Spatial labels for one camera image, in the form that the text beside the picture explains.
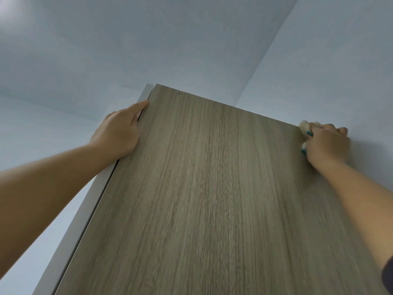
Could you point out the person's right forearm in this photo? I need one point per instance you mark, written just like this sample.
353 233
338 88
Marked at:
365 199

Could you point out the dark grey sweater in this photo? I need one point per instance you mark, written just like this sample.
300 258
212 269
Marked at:
388 278

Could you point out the person's left hand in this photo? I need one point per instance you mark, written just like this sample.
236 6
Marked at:
118 135

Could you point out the person's left forearm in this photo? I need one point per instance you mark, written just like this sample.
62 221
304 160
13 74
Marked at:
46 199

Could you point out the person's right hand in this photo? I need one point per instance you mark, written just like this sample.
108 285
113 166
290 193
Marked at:
330 148

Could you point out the beige cloth with teal edge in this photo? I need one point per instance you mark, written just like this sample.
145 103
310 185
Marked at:
304 127

